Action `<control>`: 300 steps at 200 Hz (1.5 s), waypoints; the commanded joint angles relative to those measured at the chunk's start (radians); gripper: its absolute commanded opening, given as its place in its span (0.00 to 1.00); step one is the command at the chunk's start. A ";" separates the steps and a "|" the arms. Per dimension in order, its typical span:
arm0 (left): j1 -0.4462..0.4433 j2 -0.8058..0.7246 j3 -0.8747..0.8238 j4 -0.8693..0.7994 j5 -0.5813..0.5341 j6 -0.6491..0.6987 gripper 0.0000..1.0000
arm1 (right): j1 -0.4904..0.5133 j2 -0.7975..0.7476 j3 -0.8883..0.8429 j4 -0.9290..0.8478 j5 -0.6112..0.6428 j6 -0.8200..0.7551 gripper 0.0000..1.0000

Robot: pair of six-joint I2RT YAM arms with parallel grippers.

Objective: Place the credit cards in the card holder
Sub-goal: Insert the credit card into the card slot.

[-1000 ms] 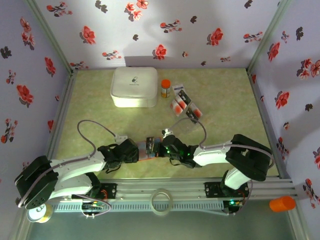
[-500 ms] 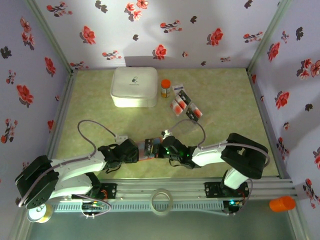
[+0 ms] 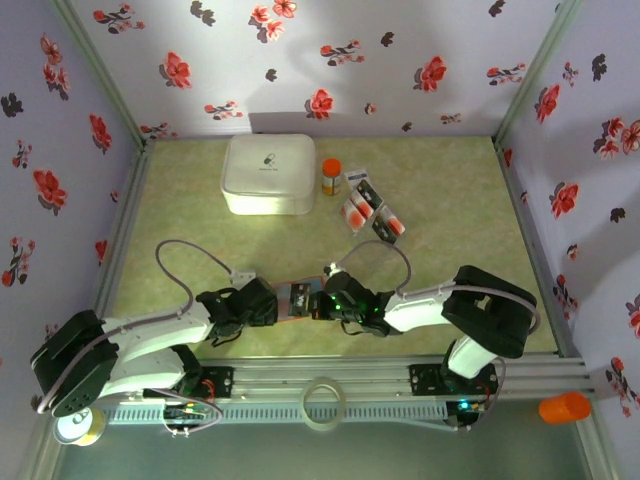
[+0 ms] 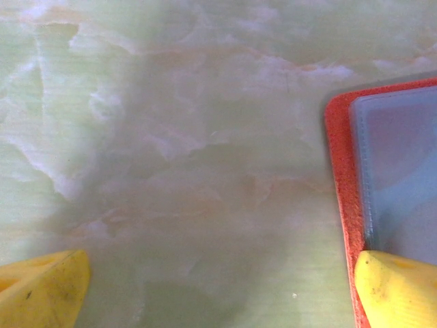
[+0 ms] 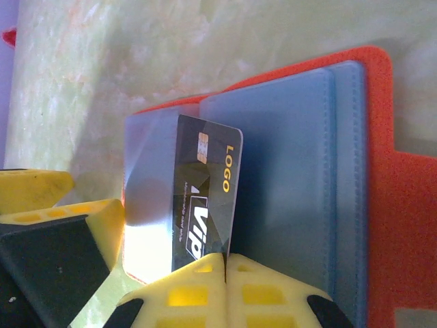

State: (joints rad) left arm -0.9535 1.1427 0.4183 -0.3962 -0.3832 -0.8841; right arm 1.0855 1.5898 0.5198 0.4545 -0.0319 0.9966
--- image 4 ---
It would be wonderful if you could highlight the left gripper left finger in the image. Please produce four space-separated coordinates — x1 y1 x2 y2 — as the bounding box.
0 249 91 328

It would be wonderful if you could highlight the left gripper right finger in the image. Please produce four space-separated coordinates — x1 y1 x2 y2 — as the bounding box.
354 250 437 328

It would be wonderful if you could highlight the red card holder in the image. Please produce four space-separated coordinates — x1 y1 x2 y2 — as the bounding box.
324 77 437 328

